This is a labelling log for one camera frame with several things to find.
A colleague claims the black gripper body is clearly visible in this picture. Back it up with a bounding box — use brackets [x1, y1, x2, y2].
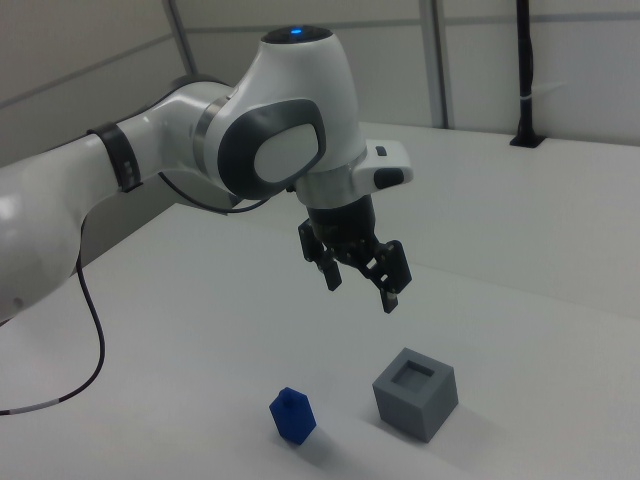
[304, 195, 378, 255]

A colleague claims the blue block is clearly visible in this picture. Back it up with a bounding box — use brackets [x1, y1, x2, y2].
[268, 386, 318, 445]

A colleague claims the grey hollow cuboid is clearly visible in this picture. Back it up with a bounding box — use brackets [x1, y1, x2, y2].
[371, 346, 460, 444]

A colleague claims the black pole stand with clamp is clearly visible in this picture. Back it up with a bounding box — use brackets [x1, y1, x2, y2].
[509, 0, 547, 149]

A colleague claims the grey partition post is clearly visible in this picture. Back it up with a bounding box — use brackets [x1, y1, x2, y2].
[160, 0, 199, 77]
[428, 0, 457, 129]

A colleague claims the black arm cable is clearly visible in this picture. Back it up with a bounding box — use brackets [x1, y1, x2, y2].
[0, 169, 294, 416]

